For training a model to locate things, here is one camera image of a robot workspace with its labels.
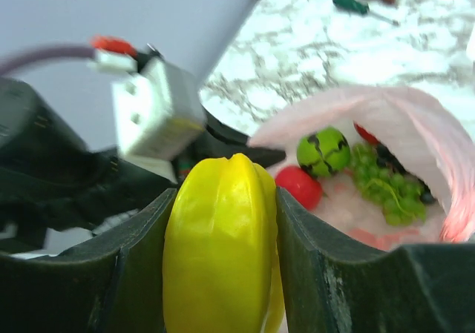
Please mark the red fake apple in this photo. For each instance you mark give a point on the red fake apple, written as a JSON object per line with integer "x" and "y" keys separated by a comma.
{"x": 306, "y": 190}

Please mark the yellow fake lemon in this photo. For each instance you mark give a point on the yellow fake lemon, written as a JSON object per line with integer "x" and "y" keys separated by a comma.
{"x": 221, "y": 269}

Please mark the green fruit with black trim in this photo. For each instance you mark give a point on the green fruit with black trim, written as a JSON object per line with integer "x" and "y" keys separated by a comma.
{"x": 323, "y": 154}

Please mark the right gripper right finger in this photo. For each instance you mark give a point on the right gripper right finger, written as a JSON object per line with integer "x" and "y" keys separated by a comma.
{"x": 333, "y": 283}

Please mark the dark purple fake grapes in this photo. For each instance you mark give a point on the dark purple fake grapes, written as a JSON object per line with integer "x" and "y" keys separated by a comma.
{"x": 385, "y": 159}

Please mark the green handled screwdriver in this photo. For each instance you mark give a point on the green handled screwdriver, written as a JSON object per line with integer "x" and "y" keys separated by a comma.
{"x": 362, "y": 9}

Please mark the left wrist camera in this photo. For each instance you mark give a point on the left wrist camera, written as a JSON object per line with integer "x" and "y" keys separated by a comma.
{"x": 157, "y": 108}

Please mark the pink plastic bag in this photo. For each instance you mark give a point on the pink plastic bag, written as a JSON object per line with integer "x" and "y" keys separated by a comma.
{"x": 432, "y": 137}

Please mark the green fake grapes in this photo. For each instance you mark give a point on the green fake grapes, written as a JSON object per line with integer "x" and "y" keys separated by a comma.
{"x": 396, "y": 195}

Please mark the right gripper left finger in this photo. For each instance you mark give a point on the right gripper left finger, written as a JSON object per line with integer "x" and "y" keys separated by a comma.
{"x": 110, "y": 283}

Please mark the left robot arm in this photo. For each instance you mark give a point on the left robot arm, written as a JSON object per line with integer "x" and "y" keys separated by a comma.
{"x": 49, "y": 178}

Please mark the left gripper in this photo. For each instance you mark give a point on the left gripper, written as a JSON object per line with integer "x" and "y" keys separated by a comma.
{"x": 123, "y": 187}

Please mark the dark green fake fruit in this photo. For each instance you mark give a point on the dark green fake fruit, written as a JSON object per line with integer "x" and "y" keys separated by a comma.
{"x": 365, "y": 135}

